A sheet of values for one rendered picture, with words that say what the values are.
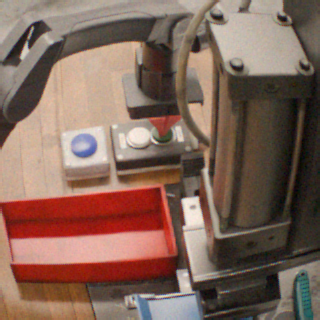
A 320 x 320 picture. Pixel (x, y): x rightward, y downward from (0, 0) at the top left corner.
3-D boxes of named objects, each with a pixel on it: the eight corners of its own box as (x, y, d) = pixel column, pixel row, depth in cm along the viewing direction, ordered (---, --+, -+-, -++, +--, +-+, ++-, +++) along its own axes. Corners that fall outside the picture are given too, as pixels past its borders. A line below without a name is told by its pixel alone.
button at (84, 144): (69, 142, 158) (69, 134, 156) (95, 138, 158) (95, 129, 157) (72, 164, 155) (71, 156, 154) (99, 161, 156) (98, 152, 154)
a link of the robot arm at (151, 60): (173, 43, 148) (174, 14, 142) (200, 65, 145) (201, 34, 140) (133, 61, 145) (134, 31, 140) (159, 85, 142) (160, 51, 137)
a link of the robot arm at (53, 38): (167, -15, 138) (1, 20, 118) (208, 14, 134) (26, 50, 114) (140, 42, 145) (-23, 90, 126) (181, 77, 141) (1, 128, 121)
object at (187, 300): (134, 303, 133) (133, 293, 131) (247, 285, 135) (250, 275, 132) (143, 338, 129) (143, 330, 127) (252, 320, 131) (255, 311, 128)
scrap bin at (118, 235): (3, 222, 151) (-2, 200, 146) (162, 209, 153) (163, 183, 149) (15, 282, 143) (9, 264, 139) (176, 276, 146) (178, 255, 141)
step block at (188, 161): (179, 195, 155) (181, 154, 148) (200, 192, 155) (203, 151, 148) (186, 232, 151) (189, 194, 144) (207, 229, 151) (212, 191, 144)
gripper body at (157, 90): (121, 82, 151) (122, 49, 145) (194, 74, 152) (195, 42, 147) (127, 116, 147) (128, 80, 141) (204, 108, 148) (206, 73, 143)
